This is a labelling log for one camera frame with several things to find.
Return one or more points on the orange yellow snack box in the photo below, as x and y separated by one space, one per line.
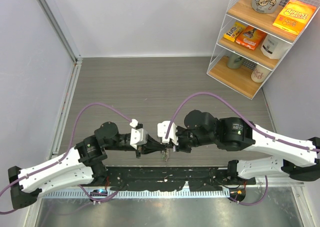
294 17

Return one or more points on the cream cup red writing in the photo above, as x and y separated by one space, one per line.
259 74

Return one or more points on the aluminium frame rail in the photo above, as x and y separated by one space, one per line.
55 18

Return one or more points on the white wire wooden shelf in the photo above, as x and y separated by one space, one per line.
240 79

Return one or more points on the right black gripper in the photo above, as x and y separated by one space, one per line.
181 148

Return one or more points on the silver keys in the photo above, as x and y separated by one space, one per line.
165 155

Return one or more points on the white slotted cable duct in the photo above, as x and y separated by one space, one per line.
77 193

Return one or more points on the orange snack packet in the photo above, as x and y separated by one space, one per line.
251 37

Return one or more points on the white labelled pouch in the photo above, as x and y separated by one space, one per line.
274 48

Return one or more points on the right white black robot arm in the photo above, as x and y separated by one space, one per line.
295 158

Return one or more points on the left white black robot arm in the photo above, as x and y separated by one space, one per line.
81 164

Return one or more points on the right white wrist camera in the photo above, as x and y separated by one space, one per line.
166 132

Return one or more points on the yellow candy packet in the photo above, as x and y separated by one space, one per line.
234 31

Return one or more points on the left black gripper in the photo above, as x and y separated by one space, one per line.
151 145

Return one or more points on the grey green cup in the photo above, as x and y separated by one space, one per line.
234 61

